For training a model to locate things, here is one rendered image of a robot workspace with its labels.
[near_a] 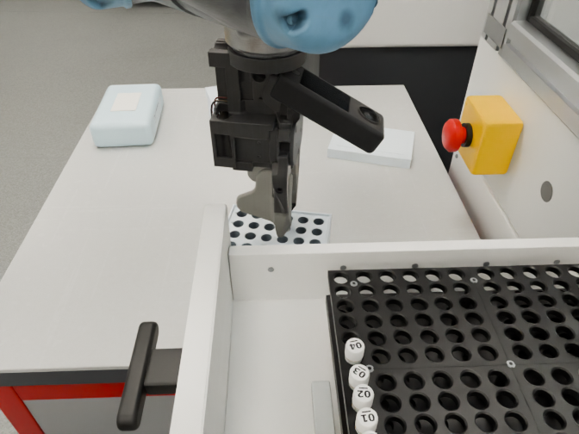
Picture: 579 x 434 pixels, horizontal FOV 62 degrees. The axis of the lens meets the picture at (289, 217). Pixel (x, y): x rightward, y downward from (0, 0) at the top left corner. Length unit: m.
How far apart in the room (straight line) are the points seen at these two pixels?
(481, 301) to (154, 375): 0.23
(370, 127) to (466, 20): 0.66
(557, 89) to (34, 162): 2.14
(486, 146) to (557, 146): 0.09
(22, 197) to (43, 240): 1.51
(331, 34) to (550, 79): 0.37
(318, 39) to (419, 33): 0.85
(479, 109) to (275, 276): 0.32
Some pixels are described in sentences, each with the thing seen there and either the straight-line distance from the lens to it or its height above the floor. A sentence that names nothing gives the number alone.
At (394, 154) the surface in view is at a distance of 0.76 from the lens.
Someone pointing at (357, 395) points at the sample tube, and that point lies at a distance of 0.31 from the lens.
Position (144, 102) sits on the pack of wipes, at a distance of 0.86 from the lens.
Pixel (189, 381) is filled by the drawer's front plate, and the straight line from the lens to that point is 0.30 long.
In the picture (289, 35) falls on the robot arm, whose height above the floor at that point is 1.10.
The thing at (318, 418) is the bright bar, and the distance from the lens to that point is 0.37.
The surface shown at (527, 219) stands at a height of 0.83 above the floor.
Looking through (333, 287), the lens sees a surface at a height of 0.90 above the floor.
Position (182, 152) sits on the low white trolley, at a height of 0.76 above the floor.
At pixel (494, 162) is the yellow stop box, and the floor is 0.86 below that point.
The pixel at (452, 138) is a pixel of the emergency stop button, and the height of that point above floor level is 0.88.
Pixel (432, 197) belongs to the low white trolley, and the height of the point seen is 0.76.
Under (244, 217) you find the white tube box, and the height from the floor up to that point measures 0.80.
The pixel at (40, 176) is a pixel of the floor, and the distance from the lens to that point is 2.29.
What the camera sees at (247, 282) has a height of 0.86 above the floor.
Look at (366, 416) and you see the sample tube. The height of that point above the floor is 0.91.
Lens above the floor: 1.18
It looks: 40 degrees down
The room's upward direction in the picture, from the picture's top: straight up
